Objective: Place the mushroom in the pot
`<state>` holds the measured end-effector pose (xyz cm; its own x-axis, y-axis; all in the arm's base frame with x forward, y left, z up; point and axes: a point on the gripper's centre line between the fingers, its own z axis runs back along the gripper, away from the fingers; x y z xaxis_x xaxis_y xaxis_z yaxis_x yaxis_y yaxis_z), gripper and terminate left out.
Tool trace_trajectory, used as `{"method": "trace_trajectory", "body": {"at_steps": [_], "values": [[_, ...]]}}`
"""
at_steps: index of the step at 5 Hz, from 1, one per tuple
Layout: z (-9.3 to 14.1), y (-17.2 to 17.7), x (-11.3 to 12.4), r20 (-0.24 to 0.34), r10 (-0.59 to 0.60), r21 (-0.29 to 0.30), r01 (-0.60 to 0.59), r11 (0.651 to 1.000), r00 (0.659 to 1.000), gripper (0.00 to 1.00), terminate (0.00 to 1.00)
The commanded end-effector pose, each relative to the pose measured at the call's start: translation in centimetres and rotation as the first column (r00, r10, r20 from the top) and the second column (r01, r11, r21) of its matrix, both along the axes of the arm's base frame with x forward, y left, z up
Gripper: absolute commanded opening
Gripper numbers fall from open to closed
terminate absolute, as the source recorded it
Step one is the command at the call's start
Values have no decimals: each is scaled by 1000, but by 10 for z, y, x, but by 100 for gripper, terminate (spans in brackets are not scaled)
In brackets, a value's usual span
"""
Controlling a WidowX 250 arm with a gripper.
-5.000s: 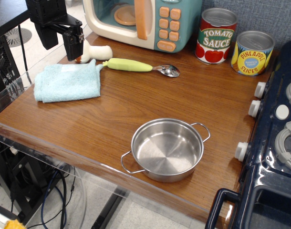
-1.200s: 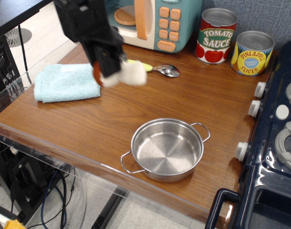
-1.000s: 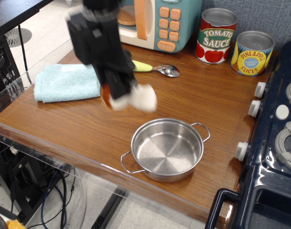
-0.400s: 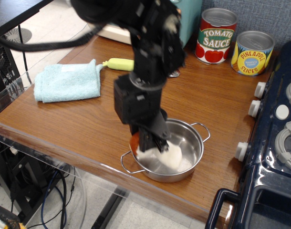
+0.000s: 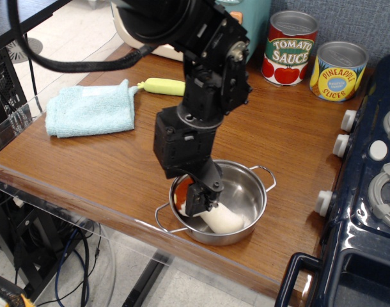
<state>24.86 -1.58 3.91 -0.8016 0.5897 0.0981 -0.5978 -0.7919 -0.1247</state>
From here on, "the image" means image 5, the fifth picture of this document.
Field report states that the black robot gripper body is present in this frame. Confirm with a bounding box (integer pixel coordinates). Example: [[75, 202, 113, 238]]
[[153, 106, 223, 192]]

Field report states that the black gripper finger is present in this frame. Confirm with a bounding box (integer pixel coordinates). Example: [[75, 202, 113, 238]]
[[185, 184, 219, 217]]

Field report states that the white plush mushroom utensil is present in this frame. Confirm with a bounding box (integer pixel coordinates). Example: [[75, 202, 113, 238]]
[[173, 177, 245, 234]]

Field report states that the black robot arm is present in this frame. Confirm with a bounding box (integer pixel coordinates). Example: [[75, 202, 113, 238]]
[[116, 1, 251, 216]]

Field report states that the stainless steel pot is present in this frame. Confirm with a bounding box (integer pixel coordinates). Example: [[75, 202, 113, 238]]
[[155, 160, 277, 246]]

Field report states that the light blue folded towel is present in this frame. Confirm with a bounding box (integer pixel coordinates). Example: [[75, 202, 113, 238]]
[[45, 80, 138, 138]]

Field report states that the toy microwave oven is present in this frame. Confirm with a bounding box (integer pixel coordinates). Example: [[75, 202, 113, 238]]
[[111, 0, 271, 61]]

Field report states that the tomato sauce can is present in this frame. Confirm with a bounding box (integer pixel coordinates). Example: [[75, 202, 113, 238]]
[[261, 10, 319, 86]]

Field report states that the dark blue toy stove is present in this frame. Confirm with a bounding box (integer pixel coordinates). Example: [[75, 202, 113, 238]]
[[274, 52, 390, 307]]

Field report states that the pineapple slices can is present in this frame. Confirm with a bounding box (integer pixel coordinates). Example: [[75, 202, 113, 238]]
[[309, 41, 369, 102]]

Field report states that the green handled metal spoon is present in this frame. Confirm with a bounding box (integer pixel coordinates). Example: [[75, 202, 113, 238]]
[[137, 77, 185, 96]]

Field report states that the black braided cable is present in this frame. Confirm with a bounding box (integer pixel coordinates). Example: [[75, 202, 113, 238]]
[[6, 0, 157, 74]]

